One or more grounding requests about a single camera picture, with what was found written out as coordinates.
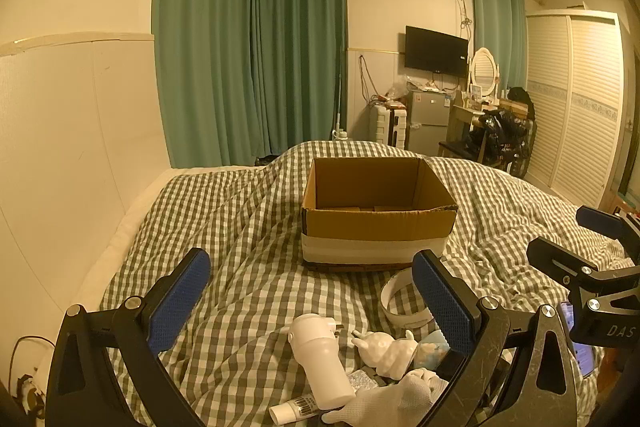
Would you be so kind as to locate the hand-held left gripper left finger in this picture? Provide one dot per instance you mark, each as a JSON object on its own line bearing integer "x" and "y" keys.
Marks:
{"x": 180, "y": 302}

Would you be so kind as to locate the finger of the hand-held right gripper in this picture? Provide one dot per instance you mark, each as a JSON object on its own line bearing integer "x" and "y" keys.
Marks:
{"x": 555, "y": 257}
{"x": 602, "y": 220}

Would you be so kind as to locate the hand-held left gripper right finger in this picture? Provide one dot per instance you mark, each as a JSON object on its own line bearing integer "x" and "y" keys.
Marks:
{"x": 440, "y": 302}

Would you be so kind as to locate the white animal figurine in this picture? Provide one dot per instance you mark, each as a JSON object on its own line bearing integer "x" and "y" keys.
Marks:
{"x": 390, "y": 352}

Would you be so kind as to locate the brown cardboard box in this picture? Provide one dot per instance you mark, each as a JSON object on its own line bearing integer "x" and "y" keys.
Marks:
{"x": 380, "y": 227}

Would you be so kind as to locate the white knit glove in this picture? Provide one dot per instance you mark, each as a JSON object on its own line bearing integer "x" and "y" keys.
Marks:
{"x": 390, "y": 402}

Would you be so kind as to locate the white plug-in device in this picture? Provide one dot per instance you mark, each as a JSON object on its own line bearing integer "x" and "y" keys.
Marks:
{"x": 320, "y": 367}

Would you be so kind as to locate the small white tube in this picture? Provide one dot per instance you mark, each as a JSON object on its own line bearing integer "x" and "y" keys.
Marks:
{"x": 292, "y": 408}

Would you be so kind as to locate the pale blue packet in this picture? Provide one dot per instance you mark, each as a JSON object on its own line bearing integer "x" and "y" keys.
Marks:
{"x": 430, "y": 349}

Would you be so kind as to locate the silver foil blister pack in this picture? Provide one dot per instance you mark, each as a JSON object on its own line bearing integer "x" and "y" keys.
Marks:
{"x": 362, "y": 379}

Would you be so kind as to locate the green checkered blanket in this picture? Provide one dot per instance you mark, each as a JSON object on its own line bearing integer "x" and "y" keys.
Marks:
{"x": 250, "y": 217}

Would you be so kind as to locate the white louvered wardrobe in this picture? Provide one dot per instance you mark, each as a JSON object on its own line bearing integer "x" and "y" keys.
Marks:
{"x": 575, "y": 107}

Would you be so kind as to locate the pile of black clothes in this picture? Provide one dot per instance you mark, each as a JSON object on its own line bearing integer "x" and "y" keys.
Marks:
{"x": 500, "y": 132}

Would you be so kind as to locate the wooden chair dark seat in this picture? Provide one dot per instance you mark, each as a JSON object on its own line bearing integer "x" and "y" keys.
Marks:
{"x": 457, "y": 149}

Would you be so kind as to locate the wooden dressing table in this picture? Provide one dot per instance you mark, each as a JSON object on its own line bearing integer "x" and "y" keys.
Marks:
{"x": 462, "y": 119}

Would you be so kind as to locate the white power strip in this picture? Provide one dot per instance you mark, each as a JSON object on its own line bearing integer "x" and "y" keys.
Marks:
{"x": 30, "y": 389}

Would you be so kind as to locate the small silver fridge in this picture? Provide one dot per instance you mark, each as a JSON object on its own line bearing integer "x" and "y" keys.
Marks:
{"x": 427, "y": 122}

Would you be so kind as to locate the white suitcase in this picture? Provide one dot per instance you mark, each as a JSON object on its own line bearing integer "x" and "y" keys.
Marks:
{"x": 387, "y": 127}

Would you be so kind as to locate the white oval mirror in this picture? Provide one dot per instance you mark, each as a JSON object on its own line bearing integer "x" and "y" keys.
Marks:
{"x": 484, "y": 69}

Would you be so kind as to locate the orange snack bag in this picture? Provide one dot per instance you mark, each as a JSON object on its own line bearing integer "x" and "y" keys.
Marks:
{"x": 387, "y": 99}

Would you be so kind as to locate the clear plastic bag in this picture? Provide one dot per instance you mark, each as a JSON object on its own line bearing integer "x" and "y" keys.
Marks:
{"x": 400, "y": 87}

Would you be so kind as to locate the narrow green curtain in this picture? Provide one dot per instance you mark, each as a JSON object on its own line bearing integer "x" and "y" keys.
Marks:
{"x": 495, "y": 17}

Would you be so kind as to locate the white thin pole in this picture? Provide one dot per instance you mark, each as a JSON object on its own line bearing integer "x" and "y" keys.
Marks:
{"x": 341, "y": 92}

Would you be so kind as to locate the wide green curtain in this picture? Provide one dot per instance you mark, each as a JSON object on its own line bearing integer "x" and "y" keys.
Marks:
{"x": 200, "y": 57}

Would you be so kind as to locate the green corner curtain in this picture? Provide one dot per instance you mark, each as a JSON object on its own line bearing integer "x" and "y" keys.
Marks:
{"x": 300, "y": 57}

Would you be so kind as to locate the black wall television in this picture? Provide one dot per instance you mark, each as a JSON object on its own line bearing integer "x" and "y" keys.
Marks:
{"x": 435, "y": 51}

